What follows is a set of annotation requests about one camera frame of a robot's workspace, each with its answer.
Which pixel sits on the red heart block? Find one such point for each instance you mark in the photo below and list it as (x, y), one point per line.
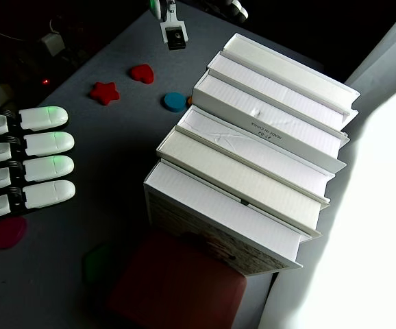
(142, 73)

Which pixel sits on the white cardboard box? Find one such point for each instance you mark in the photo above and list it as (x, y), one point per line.
(235, 144)
(287, 68)
(270, 92)
(235, 178)

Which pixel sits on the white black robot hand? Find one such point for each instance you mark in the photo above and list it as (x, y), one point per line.
(44, 168)
(239, 12)

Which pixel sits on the white box with printed side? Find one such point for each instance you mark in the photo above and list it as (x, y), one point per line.
(218, 212)

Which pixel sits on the red star block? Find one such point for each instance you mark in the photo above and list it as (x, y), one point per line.
(105, 92)

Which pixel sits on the blue round block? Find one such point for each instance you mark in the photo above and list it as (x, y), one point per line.
(175, 102)

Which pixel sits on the green polygon block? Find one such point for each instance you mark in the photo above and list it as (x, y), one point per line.
(98, 264)

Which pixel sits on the small orange block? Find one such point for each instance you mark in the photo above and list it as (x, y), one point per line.
(190, 100)

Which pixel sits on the white power adapter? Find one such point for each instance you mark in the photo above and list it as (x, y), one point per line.
(52, 44)

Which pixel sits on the dark red box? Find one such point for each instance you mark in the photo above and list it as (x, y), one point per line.
(170, 281)

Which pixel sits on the white box made-in-china print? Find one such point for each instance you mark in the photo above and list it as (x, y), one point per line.
(218, 103)

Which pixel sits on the crimson oval block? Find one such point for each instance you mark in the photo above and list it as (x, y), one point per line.
(8, 233)

